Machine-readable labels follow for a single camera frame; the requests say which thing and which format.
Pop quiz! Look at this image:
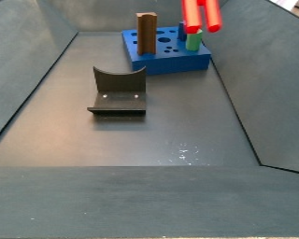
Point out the red two-pronged object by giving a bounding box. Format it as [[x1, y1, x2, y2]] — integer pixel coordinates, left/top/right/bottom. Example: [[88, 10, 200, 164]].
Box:
[[180, 0, 222, 34]]

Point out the blue fixture block with holes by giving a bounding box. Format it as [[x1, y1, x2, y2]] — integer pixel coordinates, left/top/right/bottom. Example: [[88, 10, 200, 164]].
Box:
[[121, 26, 211, 75]]

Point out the black curved cradle stand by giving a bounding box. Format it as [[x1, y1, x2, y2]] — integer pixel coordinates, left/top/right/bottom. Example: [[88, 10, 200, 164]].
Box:
[[87, 68, 147, 114]]

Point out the green octagonal peg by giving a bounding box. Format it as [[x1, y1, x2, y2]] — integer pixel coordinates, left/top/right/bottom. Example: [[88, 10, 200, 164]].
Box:
[[186, 30, 202, 51]]

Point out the blue star peg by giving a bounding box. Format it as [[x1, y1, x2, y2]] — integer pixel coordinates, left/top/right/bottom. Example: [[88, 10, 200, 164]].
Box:
[[177, 21, 187, 41]]

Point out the brown tall peg block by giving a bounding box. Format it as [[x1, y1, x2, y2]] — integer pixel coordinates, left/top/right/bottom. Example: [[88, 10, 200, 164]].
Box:
[[136, 12, 157, 55]]

